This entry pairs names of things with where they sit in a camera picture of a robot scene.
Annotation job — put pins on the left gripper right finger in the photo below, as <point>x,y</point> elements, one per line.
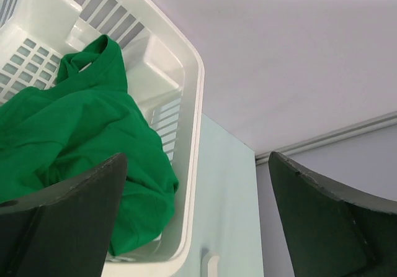
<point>332,229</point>

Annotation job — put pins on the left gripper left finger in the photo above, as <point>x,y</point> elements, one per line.
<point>64,229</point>

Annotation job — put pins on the right white rack foot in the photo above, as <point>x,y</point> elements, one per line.
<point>209,264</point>

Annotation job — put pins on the white plastic basket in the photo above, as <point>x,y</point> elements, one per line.
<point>165,77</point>

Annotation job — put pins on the green t shirt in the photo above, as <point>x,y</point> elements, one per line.
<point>51,135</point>

